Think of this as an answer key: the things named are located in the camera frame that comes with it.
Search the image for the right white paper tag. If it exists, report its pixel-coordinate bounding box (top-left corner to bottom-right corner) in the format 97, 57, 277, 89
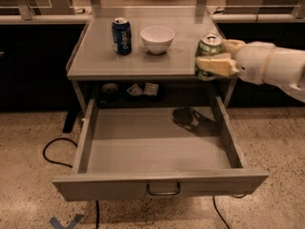
144, 83, 158, 96

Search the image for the black floor cable left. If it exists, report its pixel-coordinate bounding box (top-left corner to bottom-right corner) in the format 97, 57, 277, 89
42, 137, 79, 169

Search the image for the blue tape cross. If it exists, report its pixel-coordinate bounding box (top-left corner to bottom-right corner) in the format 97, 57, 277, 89
49, 214, 86, 229

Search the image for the white paper tag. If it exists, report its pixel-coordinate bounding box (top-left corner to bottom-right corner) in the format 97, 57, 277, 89
144, 83, 158, 96
127, 84, 143, 96

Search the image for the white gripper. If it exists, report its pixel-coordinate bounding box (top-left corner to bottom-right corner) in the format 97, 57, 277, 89
195, 39, 275, 85

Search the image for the blue Pepsi can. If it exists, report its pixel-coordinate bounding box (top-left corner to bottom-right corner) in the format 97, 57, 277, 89
112, 17, 132, 55

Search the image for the grey metal cabinet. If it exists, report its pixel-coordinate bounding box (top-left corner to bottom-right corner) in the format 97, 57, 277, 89
65, 5, 246, 115

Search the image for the black floor cable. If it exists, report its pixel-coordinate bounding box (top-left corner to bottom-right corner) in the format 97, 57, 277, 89
42, 137, 79, 169
212, 196, 231, 229

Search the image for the left white paper tag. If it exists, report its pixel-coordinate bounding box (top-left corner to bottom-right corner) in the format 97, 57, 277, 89
127, 84, 143, 96

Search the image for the green soda can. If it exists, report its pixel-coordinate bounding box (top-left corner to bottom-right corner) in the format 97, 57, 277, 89
195, 32, 223, 81

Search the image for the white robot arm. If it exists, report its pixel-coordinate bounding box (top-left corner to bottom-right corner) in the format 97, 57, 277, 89
194, 39, 305, 102

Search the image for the metal drawer handle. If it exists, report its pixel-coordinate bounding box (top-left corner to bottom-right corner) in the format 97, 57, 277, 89
146, 182, 181, 197

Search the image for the tape roll under cabinet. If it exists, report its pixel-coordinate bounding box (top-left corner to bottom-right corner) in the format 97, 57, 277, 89
101, 83, 119, 96

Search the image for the black floor cable right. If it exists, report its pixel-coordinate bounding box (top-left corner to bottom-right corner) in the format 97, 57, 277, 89
212, 196, 231, 229

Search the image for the open grey top drawer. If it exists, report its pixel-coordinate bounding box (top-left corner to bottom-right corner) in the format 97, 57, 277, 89
52, 98, 268, 201

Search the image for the white ceramic bowl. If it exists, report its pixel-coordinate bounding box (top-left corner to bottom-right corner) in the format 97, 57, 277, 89
140, 26, 174, 54

